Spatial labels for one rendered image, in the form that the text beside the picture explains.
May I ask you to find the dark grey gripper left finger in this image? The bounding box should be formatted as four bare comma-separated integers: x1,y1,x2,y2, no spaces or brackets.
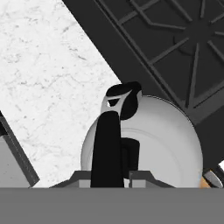
50,171,93,189

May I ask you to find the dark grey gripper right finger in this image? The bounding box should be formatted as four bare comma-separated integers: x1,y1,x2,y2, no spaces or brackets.
129,170,176,189

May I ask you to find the silver stove knob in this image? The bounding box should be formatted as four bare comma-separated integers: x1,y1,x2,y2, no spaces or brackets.
202,170,224,189

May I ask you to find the black stove hob with grates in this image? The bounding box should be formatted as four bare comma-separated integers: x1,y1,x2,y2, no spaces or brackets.
61,0,224,175

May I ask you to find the grey sink basin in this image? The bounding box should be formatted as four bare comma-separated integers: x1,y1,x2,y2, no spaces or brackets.
0,110,40,189

